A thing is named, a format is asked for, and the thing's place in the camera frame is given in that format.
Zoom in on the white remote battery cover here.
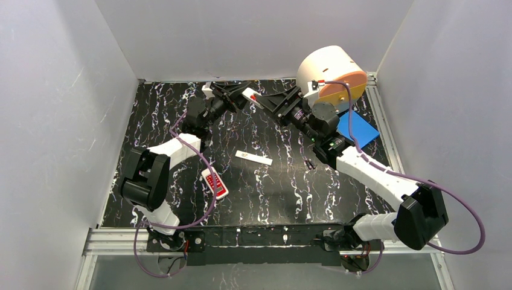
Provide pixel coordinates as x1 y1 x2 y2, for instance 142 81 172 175
235 150 273 166

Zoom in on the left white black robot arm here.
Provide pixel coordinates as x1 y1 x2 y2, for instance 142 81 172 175
119 82 254 251

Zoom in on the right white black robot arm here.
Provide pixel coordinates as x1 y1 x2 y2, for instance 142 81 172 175
257 81 449 274

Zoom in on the red white remote control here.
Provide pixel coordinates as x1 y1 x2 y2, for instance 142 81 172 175
201 168 229 201

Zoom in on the white cylindrical drum box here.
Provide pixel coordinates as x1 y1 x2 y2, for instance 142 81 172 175
296 45 368 112

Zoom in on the blue square plate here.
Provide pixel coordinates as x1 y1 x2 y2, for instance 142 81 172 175
338 112 380 149

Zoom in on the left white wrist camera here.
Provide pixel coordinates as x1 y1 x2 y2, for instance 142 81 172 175
202 82 214 100

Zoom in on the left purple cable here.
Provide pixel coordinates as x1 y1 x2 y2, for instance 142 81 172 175
133 112 219 279

